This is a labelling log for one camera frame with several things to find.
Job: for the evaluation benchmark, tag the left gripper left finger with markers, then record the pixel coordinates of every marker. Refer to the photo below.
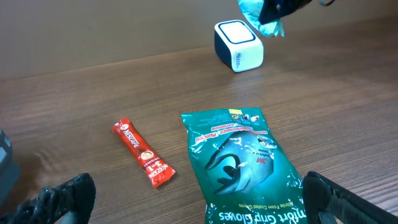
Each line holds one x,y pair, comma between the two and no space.
71,202

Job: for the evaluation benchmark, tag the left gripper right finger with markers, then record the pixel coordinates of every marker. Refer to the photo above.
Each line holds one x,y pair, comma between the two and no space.
327,202

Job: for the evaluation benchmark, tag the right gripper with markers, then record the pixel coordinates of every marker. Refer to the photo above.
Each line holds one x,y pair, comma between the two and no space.
273,10

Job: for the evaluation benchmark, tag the teal wet wipes pack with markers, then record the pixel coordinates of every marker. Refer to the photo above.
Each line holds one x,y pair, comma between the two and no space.
251,10

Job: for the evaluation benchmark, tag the green 3M glove package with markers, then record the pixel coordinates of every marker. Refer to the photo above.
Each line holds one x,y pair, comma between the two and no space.
244,174

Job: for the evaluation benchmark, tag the red coffee stick sachet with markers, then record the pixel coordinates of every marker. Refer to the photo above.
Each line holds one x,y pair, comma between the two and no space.
156,169

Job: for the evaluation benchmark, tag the white barcode scanner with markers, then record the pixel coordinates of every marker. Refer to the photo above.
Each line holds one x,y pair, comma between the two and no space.
238,46

